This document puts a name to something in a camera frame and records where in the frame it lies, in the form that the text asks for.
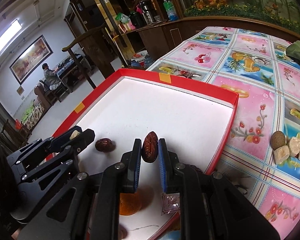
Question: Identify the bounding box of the orange tangerine near camera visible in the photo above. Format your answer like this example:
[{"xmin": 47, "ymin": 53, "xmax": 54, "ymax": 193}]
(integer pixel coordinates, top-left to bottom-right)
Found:
[{"xmin": 119, "ymin": 189, "xmax": 142, "ymax": 216}]

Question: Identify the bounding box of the seated person in grey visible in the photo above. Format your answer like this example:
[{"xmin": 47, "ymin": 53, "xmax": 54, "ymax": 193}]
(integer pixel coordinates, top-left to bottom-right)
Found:
[{"xmin": 42, "ymin": 63, "xmax": 61, "ymax": 90}]

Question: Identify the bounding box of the red date on tray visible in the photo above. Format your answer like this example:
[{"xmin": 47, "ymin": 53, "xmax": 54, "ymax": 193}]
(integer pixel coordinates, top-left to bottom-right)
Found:
[{"xmin": 95, "ymin": 138, "xmax": 116, "ymax": 153}]

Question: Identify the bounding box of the floral plastic tablecloth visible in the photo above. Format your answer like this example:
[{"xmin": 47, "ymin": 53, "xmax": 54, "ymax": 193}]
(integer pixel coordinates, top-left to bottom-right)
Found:
[{"xmin": 149, "ymin": 27, "xmax": 300, "ymax": 239}]

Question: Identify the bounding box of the small beige fruit chunk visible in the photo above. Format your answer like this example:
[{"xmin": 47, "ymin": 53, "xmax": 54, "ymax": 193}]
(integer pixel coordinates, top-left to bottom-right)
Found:
[{"xmin": 70, "ymin": 130, "xmax": 80, "ymax": 140}]

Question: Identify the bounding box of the red cardboard box lid tray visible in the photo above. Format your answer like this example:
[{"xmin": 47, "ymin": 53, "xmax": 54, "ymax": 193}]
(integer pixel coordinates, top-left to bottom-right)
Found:
[{"xmin": 55, "ymin": 68, "xmax": 239, "ymax": 239}]

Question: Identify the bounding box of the framed landscape painting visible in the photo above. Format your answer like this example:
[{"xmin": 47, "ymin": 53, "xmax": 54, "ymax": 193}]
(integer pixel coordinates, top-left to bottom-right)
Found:
[{"xmin": 10, "ymin": 35, "xmax": 53, "ymax": 85}]

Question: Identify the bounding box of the steel thermos flask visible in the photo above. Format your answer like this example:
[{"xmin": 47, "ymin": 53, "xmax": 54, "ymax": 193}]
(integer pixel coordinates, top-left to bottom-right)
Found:
[{"xmin": 139, "ymin": 0, "xmax": 155, "ymax": 24}]

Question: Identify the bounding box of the green capped water bottle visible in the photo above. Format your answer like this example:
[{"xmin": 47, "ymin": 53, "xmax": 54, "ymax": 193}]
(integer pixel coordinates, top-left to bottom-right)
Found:
[{"xmin": 163, "ymin": 0, "xmax": 179, "ymax": 21}]

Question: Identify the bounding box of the dark red date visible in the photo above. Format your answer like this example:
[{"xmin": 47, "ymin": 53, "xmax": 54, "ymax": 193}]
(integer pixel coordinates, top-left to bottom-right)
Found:
[{"xmin": 141, "ymin": 131, "xmax": 158, "ymax": 163}]

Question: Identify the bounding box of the patterned sofa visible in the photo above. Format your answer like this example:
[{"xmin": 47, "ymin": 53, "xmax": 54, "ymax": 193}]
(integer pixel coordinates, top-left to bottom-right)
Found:
[{"xmin": 21, "ymin": 100, "xmax": 45, "ymax": 130}]

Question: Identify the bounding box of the white bucket with items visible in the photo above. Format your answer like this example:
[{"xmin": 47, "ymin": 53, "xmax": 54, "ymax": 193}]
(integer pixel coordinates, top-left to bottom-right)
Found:
[{"xmin": 130, "ymin": 50, "xmax": 154, "ymax": 68}]

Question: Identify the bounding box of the dark wooden cabinet counter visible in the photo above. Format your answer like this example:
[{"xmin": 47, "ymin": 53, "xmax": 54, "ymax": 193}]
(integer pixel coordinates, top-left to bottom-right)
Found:
[{"xmin": 125, "ymin": 16, "xmax": 300, "ymax": 60}]

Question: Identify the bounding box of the brown round longan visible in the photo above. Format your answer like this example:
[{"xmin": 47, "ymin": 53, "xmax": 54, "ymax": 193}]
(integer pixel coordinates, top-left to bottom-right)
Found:
[{"xmin": 270, "ymin": 131, "xmax": 286, "ymax": 150}]

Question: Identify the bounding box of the ceiling fluorescent light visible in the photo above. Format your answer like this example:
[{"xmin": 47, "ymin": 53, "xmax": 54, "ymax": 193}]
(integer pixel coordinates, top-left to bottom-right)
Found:
[{"xmin": 0, "ymin": 20, "xmax": 22, "ymax": 52}]

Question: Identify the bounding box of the distant dining table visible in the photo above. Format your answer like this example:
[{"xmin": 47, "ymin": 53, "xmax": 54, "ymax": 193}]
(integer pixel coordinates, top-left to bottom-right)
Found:
[{"xmin": 56, "ymin": 54, "xmax": 92, "ymax": 93}]

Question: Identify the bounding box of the dark wooden chair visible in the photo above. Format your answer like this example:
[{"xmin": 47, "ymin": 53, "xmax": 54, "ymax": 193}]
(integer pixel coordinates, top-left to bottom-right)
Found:
[{"xmin": 62, "ymin": 23, "xmax": 128, "ymax": 89}]

